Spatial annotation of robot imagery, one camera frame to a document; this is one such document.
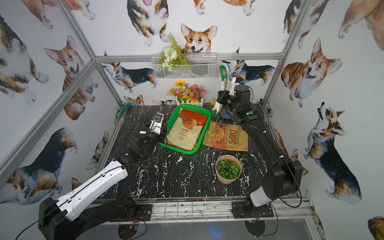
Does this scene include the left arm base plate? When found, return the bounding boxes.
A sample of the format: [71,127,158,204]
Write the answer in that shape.
[110,204,153,222]

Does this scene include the white wire wall basket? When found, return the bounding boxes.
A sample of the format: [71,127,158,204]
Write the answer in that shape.
[151,54,219,80]

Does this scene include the colourful flowers in white fence planter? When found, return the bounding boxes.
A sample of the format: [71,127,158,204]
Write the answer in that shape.
[168,80,206,107]

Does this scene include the paper bowl of green leaves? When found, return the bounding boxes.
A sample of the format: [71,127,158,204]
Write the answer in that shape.
[215,155,242,185]

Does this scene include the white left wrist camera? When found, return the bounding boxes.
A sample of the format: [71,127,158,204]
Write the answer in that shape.
[150,112,164,135]

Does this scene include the aluminium frame rails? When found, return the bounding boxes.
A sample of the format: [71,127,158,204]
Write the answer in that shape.
[0,0,313,187]

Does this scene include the green plastic basket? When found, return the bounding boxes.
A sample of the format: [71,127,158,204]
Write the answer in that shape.
[160,104,212,155]

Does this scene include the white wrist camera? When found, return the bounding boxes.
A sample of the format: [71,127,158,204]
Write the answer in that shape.
[230,77,238,96]
[150,112,164,135]

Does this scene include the green Chuba cassava chips bag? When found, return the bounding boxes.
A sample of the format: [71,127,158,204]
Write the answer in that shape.
[211,64,229,116]

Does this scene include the tan balsamico tomato chips bag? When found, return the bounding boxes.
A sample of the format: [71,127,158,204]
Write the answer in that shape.
[203,121,249,152]

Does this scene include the white green artificial plant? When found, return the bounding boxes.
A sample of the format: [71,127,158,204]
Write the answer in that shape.
[157,33,190,72]

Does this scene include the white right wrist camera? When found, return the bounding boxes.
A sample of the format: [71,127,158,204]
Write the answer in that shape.
[230,77,238,96]

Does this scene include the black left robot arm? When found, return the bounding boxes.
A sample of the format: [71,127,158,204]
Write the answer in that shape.
[38,126,167,240]

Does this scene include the teal green cloth item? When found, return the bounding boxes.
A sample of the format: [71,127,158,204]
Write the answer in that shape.
[116,102,138,122]

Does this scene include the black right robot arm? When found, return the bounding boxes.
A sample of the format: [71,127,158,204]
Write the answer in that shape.
[217,85,303,208]

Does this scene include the red cream cassava chips bag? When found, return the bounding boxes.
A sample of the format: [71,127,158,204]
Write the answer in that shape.
[167,108,208,151]

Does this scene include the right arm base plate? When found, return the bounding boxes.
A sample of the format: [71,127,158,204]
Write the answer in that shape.
[231,200,274,219]

